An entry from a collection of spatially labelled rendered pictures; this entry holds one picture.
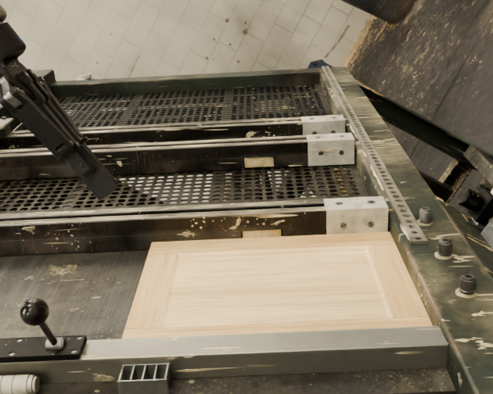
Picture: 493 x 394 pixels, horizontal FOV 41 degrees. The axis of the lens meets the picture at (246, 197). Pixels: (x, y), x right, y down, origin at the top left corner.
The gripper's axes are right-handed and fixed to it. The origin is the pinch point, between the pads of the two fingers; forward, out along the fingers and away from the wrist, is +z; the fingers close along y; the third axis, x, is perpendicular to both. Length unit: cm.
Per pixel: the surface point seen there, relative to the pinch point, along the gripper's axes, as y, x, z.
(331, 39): -564, 100, 85
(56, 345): -5.6, -22.6, 17.5
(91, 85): -192, -34, -12
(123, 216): -48, -15, 15
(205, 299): -22.3, -5.8, 30.9
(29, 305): 0.5, -18.2, 9.0
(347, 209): -43, 23, 40
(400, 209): -45, 31, 47
